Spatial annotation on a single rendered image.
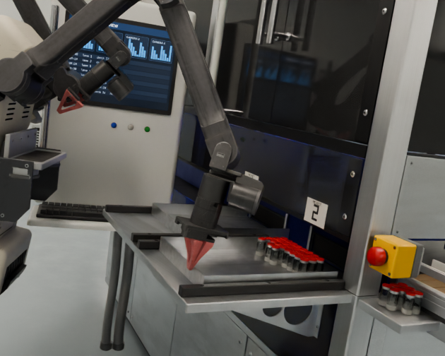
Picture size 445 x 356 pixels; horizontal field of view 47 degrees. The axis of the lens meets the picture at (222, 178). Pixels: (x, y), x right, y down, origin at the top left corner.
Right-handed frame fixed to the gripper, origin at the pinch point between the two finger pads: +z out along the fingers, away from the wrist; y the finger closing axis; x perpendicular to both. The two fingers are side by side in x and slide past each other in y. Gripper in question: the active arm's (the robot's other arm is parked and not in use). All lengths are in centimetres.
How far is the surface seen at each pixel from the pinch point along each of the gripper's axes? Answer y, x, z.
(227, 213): 33, 56, -2
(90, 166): -8, 90, -2
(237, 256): 18.6, 15.0, 0.4
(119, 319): 21, 97, 57
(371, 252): 30.8, -16.0, -14.1
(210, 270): 7.5, 5.3, 2.1
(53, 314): 9, 171, 92
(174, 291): -3.8, -4.8, 4.3
